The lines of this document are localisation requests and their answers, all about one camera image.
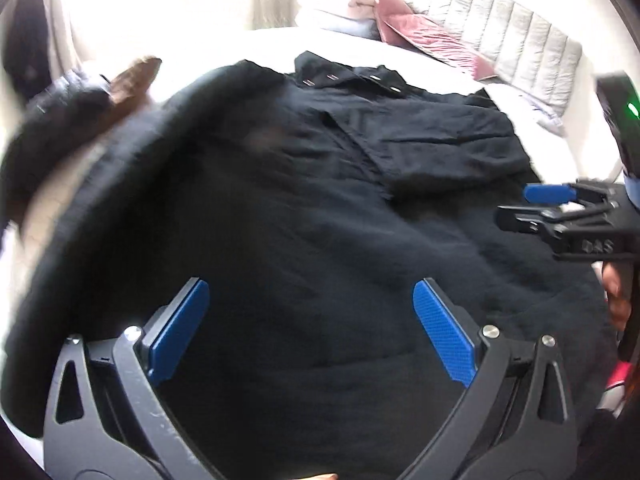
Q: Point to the dark hanging clothes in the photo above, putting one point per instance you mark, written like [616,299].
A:
[25,49]

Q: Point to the pink velvet pillow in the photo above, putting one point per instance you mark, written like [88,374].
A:
[399,26]

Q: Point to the dark quilted puffer jacket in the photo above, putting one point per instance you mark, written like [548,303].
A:
[56,123]

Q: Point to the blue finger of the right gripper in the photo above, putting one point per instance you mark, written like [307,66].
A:
[550,192]
[530,220]

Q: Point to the grey padded headboard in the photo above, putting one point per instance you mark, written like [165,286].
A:
[527,51]

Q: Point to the patterned white pillow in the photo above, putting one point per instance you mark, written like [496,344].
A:
[544,115]

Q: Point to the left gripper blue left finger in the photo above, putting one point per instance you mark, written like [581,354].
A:
[171,329]

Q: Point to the large black coat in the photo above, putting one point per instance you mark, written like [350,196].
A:
[311,203]

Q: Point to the red stool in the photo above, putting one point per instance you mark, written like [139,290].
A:
[614,397]

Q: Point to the brown garment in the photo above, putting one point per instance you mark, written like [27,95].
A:
[129,89]

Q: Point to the person's right hand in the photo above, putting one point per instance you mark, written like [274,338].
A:
[616,282]

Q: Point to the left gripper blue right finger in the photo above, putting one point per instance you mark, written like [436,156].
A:
[452,332]

